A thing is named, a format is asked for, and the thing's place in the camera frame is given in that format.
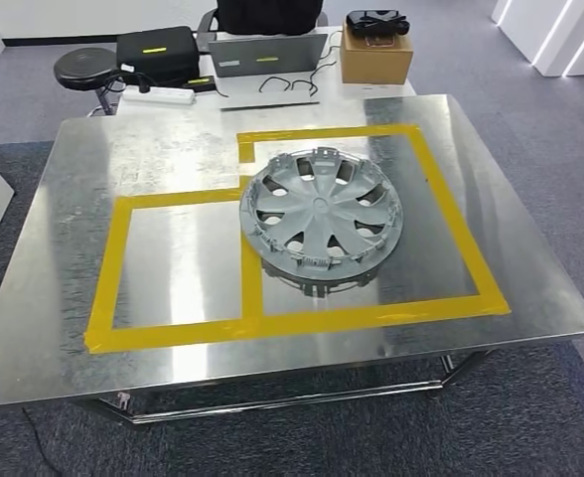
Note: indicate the white table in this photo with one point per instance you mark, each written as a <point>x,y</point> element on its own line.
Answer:
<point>366,92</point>

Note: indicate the black case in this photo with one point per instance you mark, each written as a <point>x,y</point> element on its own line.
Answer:
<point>158,59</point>

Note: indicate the black round stool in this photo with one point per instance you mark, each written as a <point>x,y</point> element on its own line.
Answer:
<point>83,66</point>

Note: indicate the white power strip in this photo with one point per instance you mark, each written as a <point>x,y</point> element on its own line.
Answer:
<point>158,96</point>

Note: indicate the small black yellow-labelled box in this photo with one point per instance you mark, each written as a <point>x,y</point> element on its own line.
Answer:
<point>199,83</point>

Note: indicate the steel workbench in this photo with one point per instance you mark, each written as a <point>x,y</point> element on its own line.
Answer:
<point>49,250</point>

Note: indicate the black rounded device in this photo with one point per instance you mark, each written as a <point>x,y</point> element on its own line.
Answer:
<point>376,21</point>

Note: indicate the grey laptop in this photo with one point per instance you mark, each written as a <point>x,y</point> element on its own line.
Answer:
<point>267,56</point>

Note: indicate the silver plastic wheel cover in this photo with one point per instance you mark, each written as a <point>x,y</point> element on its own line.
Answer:
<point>322,210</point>

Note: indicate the brown cardboard box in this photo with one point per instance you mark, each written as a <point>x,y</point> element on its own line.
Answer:
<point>376,62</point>

